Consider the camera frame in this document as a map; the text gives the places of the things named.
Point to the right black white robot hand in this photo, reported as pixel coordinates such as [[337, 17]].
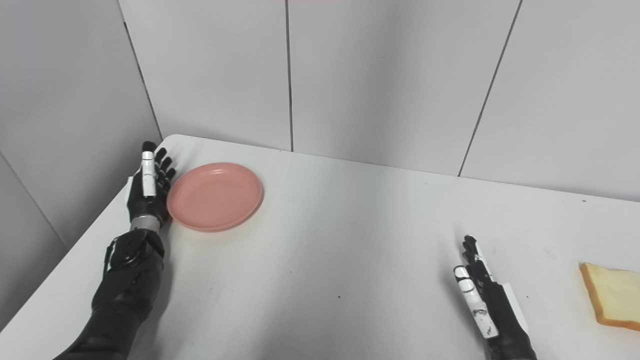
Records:
[[502, 315]]

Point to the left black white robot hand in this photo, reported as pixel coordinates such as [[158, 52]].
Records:
[[147, 200]]

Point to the pink round plate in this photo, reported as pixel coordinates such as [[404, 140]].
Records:
[[215, 196]]

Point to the slice of bread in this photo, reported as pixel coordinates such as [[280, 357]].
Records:
[[612, 297]]

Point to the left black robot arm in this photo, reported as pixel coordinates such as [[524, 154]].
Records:
[[120, 300]]

